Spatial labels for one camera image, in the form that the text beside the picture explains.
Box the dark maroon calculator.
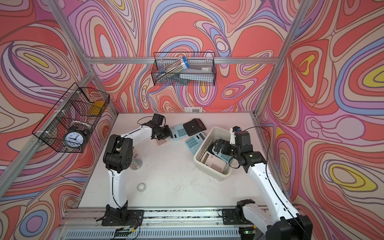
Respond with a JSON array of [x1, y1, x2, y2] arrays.
[[183, 118, 207, 137]]

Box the pink calculator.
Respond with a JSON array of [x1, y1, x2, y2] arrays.
[[200, 151, 227, 173]]

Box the white pink-keyed calculator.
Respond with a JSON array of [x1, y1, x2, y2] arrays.
[[155, 137, 172, 147]]

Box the grey stapler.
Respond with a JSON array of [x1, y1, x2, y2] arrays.
[[179, 69, 215, 82]]

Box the black wire basket left wall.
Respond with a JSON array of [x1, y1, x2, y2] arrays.
[[32, 83, 110, 153]]

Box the white barcode label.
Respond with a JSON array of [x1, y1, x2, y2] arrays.
[[184, 107, 203, 113]]

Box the black wire basket back wall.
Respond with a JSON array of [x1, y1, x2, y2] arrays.
[[151, 51, 217, 86]]

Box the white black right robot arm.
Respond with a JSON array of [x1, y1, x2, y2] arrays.
[[215, 126, 313, 240]]

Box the light blue calculator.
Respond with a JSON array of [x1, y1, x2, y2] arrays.
[[170, 124, 188, 140], [212, 146, 232, 164], [185, 132, 206, 155]]

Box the yellow sticky notes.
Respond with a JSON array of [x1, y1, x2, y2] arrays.
[[87, 101, 105, 117]]

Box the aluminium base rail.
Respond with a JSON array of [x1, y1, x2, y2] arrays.
[[51, 206, 266, 240]]

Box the pencil tube blue cap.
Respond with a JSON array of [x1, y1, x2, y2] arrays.
[[154, 57, 190, 84]]

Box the white plastic storage box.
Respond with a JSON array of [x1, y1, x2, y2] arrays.
[[194, 127, 234, 181]]

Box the black wire basket wall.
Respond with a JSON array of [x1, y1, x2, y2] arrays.
[[151, 51, 217, 86], [32, 83, 110, 153]]

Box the black alarm clock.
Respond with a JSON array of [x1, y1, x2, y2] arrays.
[[64, 126, 90, 149]]

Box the clear tape roll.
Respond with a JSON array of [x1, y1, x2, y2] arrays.
[[137, 183, 147, 193]]

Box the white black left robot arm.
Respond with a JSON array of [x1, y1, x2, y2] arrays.
[[103, 114, 171, 225]]

